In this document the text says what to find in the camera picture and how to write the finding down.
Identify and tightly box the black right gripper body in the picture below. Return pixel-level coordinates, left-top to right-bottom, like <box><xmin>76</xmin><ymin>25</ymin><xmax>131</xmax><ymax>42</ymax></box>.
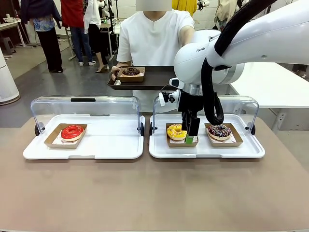
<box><xmin>178</xmin><ymin>90</ymin><xmax>206</xmax><ymax>115</ymax></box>

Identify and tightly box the yellow sprinkled donut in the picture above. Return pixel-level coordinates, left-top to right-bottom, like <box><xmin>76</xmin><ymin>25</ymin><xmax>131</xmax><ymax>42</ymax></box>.
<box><xmin>167</xmin><ymin>124</ymin><xmax>188</xmax><ymax>141</ymax></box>

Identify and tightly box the brown cardboard donut tray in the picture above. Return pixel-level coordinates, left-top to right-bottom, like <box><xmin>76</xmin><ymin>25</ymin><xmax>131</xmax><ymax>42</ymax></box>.
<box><xmin>166</xmin><ymin>123</ymin><xmax>199</xmax><ymax>148</ymax></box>
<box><xmin>43</xmin><ymin>123</ymin><xmax>88</xmax><ymax>149</ymax></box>
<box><xmin>204</xmin><ymin>122</ymin><xmax>243</xmax><ymax>148</ymax></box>
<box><xmin>116</xmin><ymin>66</ymin><xmax>146</xmax><ymax>83</ymax></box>

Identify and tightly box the dark brown serving tray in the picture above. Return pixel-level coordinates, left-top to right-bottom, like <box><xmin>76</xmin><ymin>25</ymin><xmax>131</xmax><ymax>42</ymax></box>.
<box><xmin>107</xmin><ymin>66</ymin><xmax>177</xmax><ymax>91</ymax></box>

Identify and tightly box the chocolate glazed donut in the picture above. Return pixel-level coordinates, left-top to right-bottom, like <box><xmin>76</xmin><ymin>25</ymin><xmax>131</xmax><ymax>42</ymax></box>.
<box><xmin>122</xmin><ymin>67</ymin><xmax>140</xmax><ymax>76</ymax></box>

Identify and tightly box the person's left forearm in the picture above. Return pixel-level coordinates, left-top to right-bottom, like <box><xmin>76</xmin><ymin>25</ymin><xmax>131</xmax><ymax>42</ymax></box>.
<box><xmin>180</xmin><ymin>26</ymin><xmax>195</xmax><ymax>47</ymax></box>

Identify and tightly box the chocolate sprinkled donut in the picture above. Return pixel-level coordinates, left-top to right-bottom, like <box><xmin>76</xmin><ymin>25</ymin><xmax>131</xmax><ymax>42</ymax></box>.
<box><xmin>208</xmin><ymin>124</ymin><xmax>232</xmax><ymax>141</ymax></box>

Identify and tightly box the person's white shirt torso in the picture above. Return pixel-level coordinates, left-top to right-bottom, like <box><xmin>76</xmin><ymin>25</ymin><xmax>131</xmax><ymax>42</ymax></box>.
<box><xmin>116</xmin><ymin>9</ymin><xmax>196</xmax><ymax>113</ymax></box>

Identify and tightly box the red glazed donut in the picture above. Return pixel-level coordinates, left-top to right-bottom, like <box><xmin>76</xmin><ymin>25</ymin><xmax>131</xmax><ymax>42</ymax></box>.
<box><xmin>60</xmin><ymin>125</ymin><xmax>84</xmax><ymax>142</ymax></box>

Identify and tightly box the person's right hand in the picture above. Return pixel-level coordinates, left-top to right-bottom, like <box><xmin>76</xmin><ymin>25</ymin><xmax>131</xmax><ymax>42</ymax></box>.
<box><xmin>110</xmin><ymin>65</ymin><xmax>121</xmax><ymax>82</ymax></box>

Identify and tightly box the white display tray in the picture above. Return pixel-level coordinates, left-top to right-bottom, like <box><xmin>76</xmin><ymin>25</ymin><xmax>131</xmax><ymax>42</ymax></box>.
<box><xmin>149</xmin><ymin>114</ymin><xmax>266</xmax><ymax>159</ymax></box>
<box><xmin>23</xmin><ymin>114</ymin><xmax>145</xmax><ymax>160</ymax></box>

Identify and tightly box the clear plastic tray lid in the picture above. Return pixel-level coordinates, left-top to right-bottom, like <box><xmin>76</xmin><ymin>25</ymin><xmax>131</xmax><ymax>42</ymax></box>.
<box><xmin>30</xmin><ymin>96</ymin><xmax>145</xmax><ymax>136</ymax></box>
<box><xmin>149</xmin><ymin>96</ymin><xmax>259</xmax><ymax>136</ymax></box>

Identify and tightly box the white background table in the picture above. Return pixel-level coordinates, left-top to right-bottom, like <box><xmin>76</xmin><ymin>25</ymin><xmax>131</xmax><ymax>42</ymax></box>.
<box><xmin>229</xmin><ymin>62</ymin><xmax>309</xmax><ymax>109</ymax></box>

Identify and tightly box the bystander in beige top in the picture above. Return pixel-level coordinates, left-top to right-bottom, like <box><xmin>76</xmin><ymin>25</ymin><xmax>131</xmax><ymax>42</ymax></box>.
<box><xmin>214</xmin><ymin>0</ymin><xmax>239</xmax><ymax>30</ymax></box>

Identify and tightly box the bystander in yellow top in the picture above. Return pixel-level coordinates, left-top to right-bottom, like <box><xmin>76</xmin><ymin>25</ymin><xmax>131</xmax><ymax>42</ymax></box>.
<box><xmin>171</xmin><ymin>0</ymin><xmax>197</xmax><ymax>16</ymax></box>

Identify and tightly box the bystander in dark trousers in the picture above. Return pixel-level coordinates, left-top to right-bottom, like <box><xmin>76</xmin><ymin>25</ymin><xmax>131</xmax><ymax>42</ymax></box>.
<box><xmin>292</xmin><ymin>64</ymin><xmax>309</xmax><ymax>78</ymax></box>

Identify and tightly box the bystander in white coat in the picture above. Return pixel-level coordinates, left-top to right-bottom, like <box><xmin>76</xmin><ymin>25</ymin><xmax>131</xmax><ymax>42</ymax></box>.
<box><xmin>83</xmin><ymin>0</ymin><xmax>110</xmax><ymax>73</ymax></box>

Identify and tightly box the bystander in red top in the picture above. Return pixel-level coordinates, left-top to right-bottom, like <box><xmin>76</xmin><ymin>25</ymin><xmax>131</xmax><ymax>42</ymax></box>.
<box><xmin>60</xmin><ymin>0</ymin><xmax>96</xmax><ymax>66</ymax></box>

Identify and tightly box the bystander in dark jacket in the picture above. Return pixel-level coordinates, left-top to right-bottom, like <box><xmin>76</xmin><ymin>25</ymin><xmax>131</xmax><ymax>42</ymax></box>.
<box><xmin>20</xmin><ymin>0</ymin><xmax>64</xmax><ymax>73</ymax></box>

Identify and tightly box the white cylindrical air purifier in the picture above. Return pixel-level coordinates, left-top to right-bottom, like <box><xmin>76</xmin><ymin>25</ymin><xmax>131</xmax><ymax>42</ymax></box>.
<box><xmin>0</xmin><ymin>47</ymin><xmax>20</xmax><ymax>106</ymax></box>

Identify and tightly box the white background desk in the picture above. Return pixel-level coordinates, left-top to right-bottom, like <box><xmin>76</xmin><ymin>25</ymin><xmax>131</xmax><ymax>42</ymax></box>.
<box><xmin>0</xmin><ymin>18</ymin><xmax>28</xmax><ymax>48</ymax></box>

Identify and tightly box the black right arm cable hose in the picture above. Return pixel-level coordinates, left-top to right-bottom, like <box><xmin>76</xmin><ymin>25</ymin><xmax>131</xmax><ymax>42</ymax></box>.
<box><xmin>200</xmin><ymin>0</ymin><xmax>278</xmax><ymax>125</ymax></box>

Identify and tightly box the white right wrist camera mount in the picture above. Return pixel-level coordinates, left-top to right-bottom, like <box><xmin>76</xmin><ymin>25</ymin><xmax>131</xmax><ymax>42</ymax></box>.
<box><xmin>158</xmin><ymin>89</ymin><xmax>181</xmax><ymax>107</ymax></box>

